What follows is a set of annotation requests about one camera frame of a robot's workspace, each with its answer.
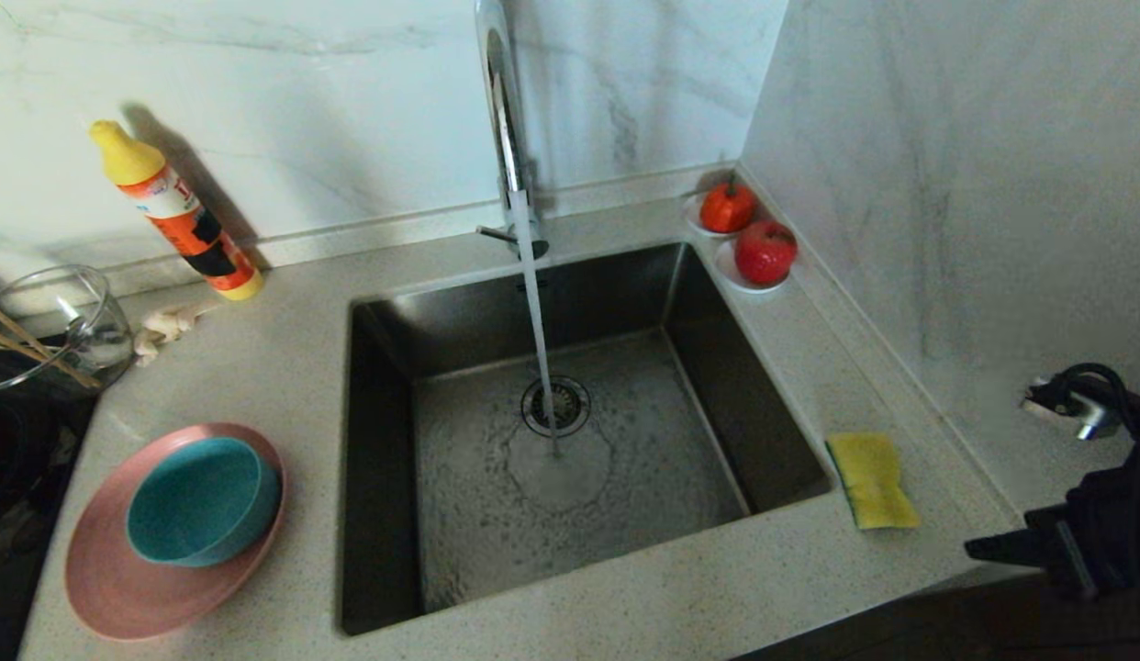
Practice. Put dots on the pink round plate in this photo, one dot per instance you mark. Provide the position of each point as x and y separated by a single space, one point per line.
166 597

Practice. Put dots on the chrome kitchen faucet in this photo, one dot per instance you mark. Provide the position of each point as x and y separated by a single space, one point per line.
501 92

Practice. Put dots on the yellow and green sponge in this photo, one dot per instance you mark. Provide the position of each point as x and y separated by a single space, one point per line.
871 479

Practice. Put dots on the stainless steel sink basin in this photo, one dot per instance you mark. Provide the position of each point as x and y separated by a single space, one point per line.
625 514

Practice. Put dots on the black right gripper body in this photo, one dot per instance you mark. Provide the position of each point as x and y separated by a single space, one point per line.
1029 546

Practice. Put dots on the teal bowl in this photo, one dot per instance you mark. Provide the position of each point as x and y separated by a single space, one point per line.
198 500

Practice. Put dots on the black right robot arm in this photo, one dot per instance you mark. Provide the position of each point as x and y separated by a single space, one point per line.
1125 514

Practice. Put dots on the orange detergent bottle yellow cap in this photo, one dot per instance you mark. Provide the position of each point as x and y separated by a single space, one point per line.
166 197

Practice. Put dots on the red tomato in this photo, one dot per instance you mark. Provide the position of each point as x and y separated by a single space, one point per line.
726 207

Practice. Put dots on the crumpled beige tissue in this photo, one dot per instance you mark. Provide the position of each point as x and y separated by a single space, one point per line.
166 326

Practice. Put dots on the running tap water stream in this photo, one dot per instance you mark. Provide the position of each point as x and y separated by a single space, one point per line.
536 321

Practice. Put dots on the red apple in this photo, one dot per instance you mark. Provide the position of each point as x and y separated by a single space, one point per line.
765 252

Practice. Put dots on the small white dish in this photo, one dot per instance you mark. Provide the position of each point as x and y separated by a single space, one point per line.
728 274
691 216

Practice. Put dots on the round metal drain strainer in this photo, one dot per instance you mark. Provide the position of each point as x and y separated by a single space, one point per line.
570 408

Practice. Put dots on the black cooktop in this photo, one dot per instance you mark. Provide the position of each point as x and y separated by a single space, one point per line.
19 496

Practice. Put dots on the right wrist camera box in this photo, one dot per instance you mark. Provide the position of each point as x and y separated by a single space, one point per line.
1070 413

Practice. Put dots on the clear glass pot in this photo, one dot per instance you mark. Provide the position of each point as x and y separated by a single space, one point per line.
5 378

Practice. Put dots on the clear glass bowl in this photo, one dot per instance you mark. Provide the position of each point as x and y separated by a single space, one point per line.
93 321

